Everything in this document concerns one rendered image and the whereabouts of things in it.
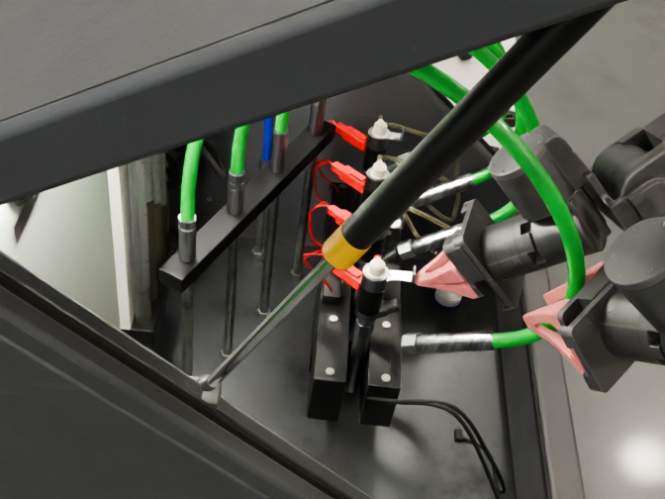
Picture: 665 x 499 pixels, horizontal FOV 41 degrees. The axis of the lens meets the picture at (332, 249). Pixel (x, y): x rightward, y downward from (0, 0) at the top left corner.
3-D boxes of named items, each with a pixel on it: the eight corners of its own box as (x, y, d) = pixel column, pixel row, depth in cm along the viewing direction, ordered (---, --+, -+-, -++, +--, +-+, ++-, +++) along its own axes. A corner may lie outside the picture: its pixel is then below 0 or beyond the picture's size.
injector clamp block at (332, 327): (380, 458, 110) (402, 387, 99) (301, 449, 109) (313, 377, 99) (383, 263, 134) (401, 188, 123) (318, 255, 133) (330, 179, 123)
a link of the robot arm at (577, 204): (614, 260, 80) (618, 220, 84) (577, 207, 77) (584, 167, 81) (546, 280, 84) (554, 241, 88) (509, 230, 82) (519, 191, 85)
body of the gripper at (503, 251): (459, 202, 89) (523, 177, 85) (512, 270, 93) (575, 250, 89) (445, 245, 85) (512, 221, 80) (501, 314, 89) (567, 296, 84)
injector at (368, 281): (378, 400, 107) (409, 284, 92) (338, 395, 107) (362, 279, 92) (379, 381, 109) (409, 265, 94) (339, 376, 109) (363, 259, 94)
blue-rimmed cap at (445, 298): (461, 310, 129) (463, 304, 128) (433, 307, 129) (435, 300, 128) (459, 290, 132) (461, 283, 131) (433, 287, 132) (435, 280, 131)
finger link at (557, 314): (493, 307, 75) (574, 317, 67) (543, 256, 78) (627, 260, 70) (527, 367, 78) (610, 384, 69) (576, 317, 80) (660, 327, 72)
